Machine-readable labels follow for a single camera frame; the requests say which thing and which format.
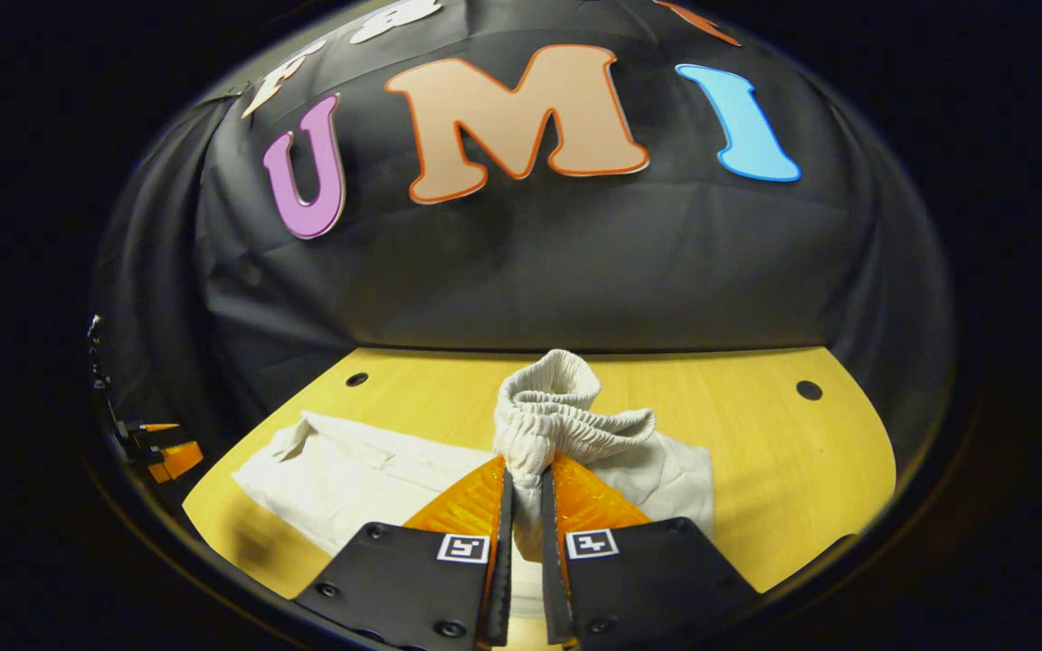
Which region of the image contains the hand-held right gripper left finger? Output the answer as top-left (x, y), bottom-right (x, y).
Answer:
top-left (292, 454), bottom-right (516, 651)

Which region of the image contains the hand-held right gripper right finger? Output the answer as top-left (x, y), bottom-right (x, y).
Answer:
top-left (538, 451), bottom-right (763, 651)

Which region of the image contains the black backdrop cloth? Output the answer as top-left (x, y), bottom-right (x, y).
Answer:
top-left (90, 0), bottom-right (958, 476)

